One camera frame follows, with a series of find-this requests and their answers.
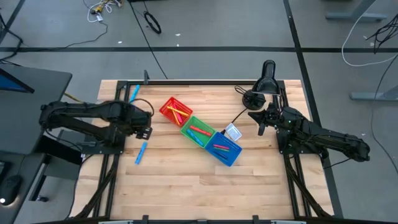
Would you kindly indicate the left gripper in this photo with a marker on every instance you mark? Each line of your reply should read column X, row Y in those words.
column 141, row 119

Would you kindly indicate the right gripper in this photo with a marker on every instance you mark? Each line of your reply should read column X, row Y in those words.
column 275, row 116

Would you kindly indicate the pink marker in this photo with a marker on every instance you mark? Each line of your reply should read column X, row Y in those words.
column 180, row 119
column 221, row 146

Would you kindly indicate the green marker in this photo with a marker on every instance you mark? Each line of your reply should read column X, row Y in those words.
column 220, row 150

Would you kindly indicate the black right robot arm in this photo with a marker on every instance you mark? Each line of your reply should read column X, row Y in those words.
column 326, row 137

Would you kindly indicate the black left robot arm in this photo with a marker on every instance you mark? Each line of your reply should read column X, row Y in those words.
column 93, row 109

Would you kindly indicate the light blue marker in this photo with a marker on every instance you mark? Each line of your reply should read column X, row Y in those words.
column 134, row 93
column 140, row 153

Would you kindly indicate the red plastic basket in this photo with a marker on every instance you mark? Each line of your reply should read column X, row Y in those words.
column 174, row 102

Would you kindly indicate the black table clamp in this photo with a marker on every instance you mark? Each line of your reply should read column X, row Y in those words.
column 255, row 219
column 145, row 77
column 145, row 219

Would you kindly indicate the blue plastic basket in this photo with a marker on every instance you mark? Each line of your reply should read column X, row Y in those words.
column 231, row 155

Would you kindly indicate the green plastic basket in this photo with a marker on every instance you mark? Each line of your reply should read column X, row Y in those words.
column 205, row 124

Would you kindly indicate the grey desk base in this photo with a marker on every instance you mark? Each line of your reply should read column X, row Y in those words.
column 63, row 169

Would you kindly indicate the black desk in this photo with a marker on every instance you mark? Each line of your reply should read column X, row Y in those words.
column 31, row 109

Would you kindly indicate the grey desk foot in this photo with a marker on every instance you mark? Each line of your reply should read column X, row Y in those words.
column 373, row 96
column 354, row 16

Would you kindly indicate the computer monitor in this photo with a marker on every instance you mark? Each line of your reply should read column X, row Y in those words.
column 9, row 84

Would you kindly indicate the black computer mouse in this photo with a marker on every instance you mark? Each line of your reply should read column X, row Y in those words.
column 11, row 188

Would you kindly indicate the black aluminium table frame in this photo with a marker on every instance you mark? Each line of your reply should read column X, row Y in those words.
column 205, row 82

